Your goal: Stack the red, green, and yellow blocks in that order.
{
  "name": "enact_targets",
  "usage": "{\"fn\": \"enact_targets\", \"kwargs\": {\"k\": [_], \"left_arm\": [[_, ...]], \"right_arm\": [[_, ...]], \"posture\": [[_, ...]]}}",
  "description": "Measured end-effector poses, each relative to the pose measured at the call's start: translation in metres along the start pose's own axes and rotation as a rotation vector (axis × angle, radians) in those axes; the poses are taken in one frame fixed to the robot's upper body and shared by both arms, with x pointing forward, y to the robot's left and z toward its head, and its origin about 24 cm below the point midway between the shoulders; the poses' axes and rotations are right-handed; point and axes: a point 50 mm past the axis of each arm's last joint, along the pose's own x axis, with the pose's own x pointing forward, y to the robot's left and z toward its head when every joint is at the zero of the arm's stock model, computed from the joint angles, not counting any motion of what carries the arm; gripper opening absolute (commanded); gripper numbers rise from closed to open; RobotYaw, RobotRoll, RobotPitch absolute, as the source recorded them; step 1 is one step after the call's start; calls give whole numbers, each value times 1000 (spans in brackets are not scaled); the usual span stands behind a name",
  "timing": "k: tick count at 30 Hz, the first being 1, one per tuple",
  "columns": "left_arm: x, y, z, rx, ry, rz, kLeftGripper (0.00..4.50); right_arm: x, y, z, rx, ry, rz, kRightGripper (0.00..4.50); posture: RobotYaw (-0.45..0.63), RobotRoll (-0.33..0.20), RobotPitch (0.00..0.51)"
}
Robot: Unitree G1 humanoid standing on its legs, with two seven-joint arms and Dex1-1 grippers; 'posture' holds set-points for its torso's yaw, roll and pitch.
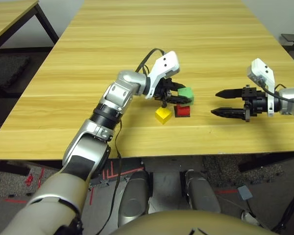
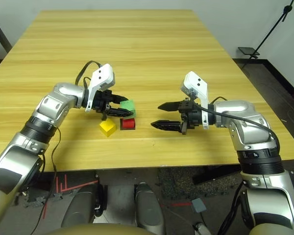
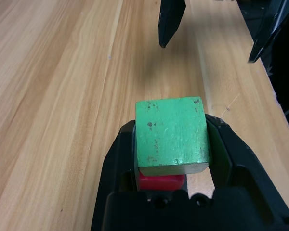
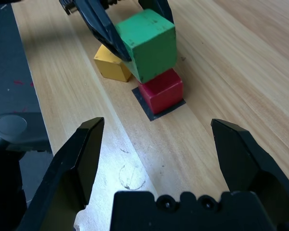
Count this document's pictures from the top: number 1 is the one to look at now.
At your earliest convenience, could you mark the black tripod stand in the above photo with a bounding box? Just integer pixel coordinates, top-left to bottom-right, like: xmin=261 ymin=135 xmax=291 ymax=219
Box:
xmin=281 ymin=33 xmax=294 ymax=47

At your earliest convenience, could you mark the grey right robot leg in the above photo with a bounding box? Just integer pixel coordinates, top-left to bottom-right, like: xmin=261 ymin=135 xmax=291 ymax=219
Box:
xmin=185 ymin=170 xmax=221 ymax=213

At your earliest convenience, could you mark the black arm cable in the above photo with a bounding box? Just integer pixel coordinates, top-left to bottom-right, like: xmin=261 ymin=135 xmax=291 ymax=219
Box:
xmin=107 ymin=48 xmax=166 ymax=231
xmin=258 ymin=78 xmax=294 ymax=104

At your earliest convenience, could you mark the speckled floor mat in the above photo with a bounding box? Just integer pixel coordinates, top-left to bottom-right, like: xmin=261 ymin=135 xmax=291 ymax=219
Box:
xmin=203 ymin=155 xmax=285 ymax=185

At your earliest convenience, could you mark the grey left robot leg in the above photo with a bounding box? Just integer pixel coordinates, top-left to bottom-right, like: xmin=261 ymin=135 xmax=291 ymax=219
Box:
xmin=117 ymin=170 xmax=150 ymax=228

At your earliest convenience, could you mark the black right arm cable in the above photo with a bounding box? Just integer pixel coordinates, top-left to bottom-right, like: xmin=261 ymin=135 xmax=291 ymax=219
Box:
xmin=258 ymin=78 xmax=294 ymax=104

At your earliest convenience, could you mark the yellow wooden block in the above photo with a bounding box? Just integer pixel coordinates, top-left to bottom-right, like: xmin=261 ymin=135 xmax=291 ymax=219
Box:
xmin=154 ymin=107 xmax=172 ymax=125

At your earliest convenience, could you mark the black floor cable bundle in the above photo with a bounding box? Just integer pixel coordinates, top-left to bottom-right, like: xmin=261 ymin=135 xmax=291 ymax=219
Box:
xmin=271 ymin=168 xmax=294 ymax=233

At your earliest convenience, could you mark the red wooden block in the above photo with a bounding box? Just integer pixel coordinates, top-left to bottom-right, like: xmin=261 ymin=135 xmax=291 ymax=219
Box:
xmin=174 ymin=104 xmax=191 ymax=117

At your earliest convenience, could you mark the tan robot torso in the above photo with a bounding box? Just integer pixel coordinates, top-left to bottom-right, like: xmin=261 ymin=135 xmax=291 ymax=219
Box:
xmin=115 ymin=210 xmax=277 ymax=235

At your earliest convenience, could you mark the grey foot pedal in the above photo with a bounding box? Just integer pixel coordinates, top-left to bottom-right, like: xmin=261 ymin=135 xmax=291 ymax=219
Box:
xmin=237 ymin=186 xmax=253 ymax=201

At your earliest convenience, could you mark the wooden side table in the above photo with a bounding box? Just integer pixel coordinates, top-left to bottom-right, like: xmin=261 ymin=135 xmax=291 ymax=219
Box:
xmin=0 ymin=0 xmax=59 ymax=52

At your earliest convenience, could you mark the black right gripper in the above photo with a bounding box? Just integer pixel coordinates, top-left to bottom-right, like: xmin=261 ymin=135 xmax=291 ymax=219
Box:
xmin=210 ymin=85 xmax=270 ymax=122

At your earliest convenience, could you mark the green wooden block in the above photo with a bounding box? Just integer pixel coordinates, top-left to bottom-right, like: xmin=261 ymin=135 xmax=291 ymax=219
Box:
xmin=177 ymin=87 xmax=195 ymax=105

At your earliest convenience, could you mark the black foam floor pad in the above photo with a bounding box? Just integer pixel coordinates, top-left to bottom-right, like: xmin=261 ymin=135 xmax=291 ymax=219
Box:
xmin=0 ymin=55 xmax=30 ymax=89

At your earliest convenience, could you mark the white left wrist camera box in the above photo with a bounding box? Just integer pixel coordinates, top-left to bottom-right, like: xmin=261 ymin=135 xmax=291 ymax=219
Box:
xmin=145 ymin=50 xmax=181 ymax=100

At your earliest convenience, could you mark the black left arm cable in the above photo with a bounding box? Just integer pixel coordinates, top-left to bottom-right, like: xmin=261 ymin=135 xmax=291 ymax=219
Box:
xmin=107 ymin=48 xmax=166 ymax=231

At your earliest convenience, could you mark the grey robot leg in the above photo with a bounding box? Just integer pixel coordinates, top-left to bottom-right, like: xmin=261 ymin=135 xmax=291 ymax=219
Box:
xmin=117 ymin=170 xmax=150 ymax=228
xmin=185 ymin=170 xmax=221 ymax=213

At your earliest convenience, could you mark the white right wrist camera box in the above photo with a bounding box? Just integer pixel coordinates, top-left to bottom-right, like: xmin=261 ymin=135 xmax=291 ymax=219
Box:
xmin=246 ymin=58 xmax=276 ymax=117

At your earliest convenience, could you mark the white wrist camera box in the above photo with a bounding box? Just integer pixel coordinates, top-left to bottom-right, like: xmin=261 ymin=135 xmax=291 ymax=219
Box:
xmin=145 ymin=50 xmax=181 ymax=100
xmin=246 ymin=58 xmax=276 ymax=117

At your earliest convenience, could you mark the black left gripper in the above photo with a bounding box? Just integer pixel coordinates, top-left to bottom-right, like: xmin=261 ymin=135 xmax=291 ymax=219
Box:
xmin=153 ymin=77 xmax=195 ymax=108

